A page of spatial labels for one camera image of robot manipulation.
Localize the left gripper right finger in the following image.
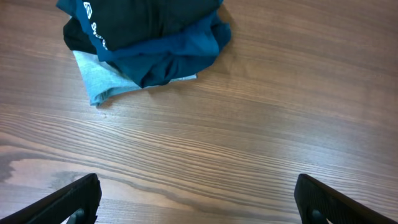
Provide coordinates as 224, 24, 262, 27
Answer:
294, 174, 397, 224

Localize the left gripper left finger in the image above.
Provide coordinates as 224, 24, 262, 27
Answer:
1, 173, 102, 224

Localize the black polo shirt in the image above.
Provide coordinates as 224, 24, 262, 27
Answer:
76, 0, 221, 50

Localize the grey folded shirt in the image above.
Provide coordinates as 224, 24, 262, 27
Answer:
73, 50, 197, 106

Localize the blue polo shirt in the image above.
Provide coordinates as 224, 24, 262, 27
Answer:
56, 0, 231, 78

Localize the navy folded shirt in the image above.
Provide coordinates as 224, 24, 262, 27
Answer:
63, 17, 96, 55

